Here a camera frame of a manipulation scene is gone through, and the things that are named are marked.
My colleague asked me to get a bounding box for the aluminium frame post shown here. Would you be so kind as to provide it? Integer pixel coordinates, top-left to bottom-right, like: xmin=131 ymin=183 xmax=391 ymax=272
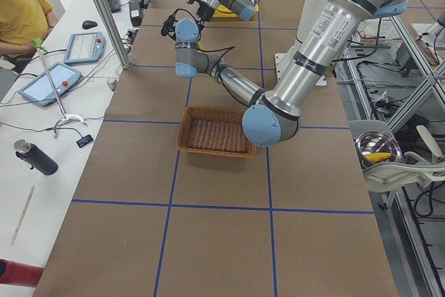
xmin=93 ymin=0 xmax=130 ymax=70

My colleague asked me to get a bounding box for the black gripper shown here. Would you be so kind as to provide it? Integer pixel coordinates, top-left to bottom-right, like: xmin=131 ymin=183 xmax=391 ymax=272
xmin=187 ymin=0 xmax=215 ymax=22

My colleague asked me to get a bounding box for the far teach pendant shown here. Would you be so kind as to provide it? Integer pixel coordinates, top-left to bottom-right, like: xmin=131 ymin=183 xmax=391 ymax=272
xmin=63 ymin=32 xmax=106 ymax=65

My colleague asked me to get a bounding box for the brown wicker basket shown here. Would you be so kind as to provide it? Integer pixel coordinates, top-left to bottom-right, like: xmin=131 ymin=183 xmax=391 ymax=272
xmin=176 ymin=106 xmax=256 ymax=158

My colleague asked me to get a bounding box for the black computer mouse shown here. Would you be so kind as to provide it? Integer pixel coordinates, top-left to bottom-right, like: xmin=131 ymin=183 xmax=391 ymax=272
xmin=81 ymin=20 xmax=98 ymax=30

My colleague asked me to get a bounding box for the near teach pendant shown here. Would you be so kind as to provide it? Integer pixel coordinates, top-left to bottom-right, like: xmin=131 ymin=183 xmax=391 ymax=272
xmin=19 ymin=63 xmax=81 ymax=107

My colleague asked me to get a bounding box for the red fire extinguisher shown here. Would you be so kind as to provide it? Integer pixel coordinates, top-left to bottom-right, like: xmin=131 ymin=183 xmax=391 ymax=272
xmin=1 ymin=259 xmax=44 ymax=288

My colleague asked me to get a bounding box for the steel pot with corn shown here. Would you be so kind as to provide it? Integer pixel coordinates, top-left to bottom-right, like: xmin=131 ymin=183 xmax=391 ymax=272
xmin=355 ymin=131 xmax=403 ymax=169

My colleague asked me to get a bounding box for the person in yellow shirt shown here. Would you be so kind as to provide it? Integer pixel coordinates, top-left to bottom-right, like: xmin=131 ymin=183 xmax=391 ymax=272
xmin=1 ymin=0 xmax=58 ymax=73

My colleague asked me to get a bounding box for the teach pendant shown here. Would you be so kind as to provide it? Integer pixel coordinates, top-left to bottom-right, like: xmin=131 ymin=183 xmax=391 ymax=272
xmin=63 ymin=32 xmax=106 ymax=65
xmin=19 ymin=63 xmax=81 ymax=107

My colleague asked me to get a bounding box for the wooden chopstick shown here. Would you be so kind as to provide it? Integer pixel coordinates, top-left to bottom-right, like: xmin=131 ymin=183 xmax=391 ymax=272
xmin=10 ymin=185 xmax=35 ymax=246

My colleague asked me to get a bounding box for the yellow plastic basket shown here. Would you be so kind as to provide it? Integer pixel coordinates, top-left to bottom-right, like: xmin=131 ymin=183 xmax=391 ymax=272
xmin=203 ymin=0 xmax=259 ymax=21

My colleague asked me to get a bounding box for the black water bottle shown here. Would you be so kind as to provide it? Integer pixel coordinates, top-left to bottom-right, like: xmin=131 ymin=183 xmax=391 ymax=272
xmin=13 ymin=139 xmax=58 ymax=175

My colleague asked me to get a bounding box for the reacher grabber tool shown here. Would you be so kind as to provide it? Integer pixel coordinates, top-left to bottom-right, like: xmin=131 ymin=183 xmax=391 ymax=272
xmin=30 ymin=38 xmax=88 ymax=140

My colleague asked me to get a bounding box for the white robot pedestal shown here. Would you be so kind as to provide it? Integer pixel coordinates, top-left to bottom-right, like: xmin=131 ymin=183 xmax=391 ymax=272
xmin=275 ymin=0 xmax=327 ymax=81

